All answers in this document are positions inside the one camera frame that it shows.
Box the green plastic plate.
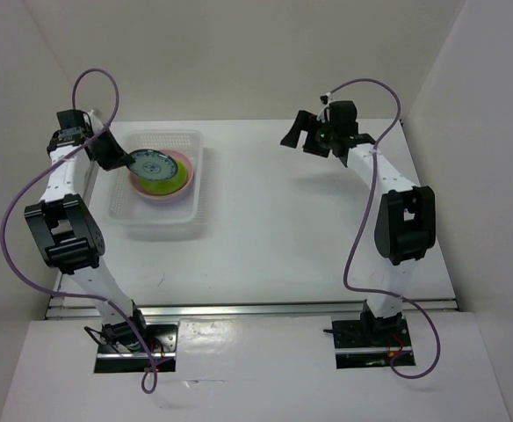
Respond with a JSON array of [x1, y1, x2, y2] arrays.
[[139, 161, 189, 195]]

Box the blue floral ceramic plate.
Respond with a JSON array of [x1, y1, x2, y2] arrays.
[[128, 149, 178, 182]]

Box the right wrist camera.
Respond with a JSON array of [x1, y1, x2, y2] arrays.
[[316, 92, 358, 136]]

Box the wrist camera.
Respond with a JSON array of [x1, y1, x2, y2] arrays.
[[56, 109, 104, 138], [316, 92, 358, 136]]

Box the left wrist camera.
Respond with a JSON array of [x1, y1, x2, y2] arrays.
[[56, 109, 104, 138]]

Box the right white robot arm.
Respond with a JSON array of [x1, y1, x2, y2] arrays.
[[74, 121, 436, 346]]

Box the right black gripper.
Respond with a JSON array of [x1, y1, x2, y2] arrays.
[[280, 110, 337, 158]]

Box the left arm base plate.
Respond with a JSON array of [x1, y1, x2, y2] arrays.
[[84, 323, 178, 374]]

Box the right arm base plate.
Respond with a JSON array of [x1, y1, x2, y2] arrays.
[[323, 320, 415, 369]]

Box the clear plastic perforated bin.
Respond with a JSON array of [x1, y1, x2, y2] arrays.
[[105, 129, 204, 241]]

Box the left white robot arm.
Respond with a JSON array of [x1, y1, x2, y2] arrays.
[[25, 127, 150, 352]]

